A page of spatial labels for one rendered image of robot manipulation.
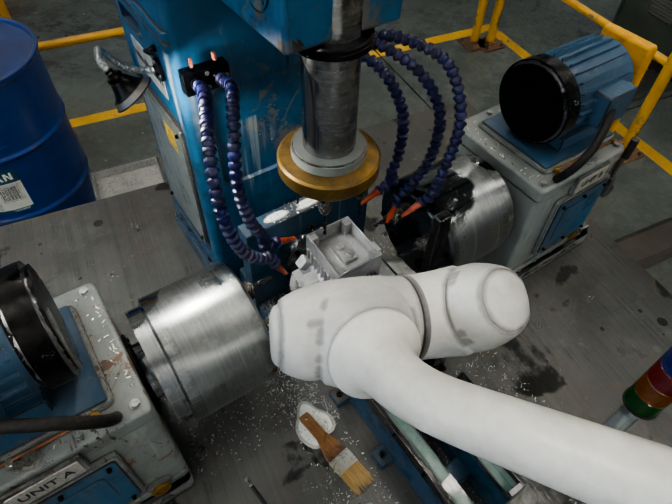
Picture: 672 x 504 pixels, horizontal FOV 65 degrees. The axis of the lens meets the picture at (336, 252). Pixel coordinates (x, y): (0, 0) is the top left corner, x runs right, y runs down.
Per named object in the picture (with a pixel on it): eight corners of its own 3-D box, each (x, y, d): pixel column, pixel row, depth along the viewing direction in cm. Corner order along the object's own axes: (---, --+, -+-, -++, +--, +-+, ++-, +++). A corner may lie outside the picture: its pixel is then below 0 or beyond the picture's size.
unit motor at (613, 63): (460, 194, 142) (503, 46, 109) (544, 152, 154) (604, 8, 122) (533, 256, 128) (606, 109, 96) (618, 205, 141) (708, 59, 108)
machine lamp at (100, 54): (96, 93, 90) (69, 21, 80) (159, 74, 94) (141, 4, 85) (134, 151, 81) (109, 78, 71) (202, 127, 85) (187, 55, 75)
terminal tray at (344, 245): (304, 258, 109) (304, 235, 104) (347, 238, 113) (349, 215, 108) (336, 299, 103) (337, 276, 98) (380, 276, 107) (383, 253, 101)
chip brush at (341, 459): (293, 423, 115) (293, 421, 114) (311, 408, 117) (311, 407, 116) (358, 498, 105) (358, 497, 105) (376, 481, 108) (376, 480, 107)
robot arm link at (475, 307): (464, 273, 73) (377, 282, 69) (537, 246, 59) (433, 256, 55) (479, 351, 71) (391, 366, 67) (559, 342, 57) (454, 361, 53)
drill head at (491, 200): (349, 247, 132) (354, 172, 113) (469, 187, 148) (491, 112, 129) (412, 318, 119) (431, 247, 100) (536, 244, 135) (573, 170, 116)
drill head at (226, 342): (82, 382, 107) (31, 314, 88) (243, 301, 121) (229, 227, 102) (125, 490, 94) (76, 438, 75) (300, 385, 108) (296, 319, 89)
